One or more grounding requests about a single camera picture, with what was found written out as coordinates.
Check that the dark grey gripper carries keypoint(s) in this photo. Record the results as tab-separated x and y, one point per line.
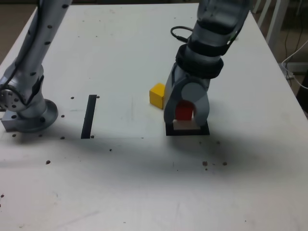
192	76

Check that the red cube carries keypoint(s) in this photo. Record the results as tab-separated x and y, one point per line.
184	111

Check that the yellow cube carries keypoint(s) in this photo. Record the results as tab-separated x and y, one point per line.
156	97

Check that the black tape square outline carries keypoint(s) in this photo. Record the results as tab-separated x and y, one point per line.
186	132

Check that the black tape strip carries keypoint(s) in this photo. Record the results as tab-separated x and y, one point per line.
88	118

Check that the thin white furniture leg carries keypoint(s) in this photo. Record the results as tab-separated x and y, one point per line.
264	12
257	6

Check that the thick white table leg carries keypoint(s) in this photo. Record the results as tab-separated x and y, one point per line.
276	21

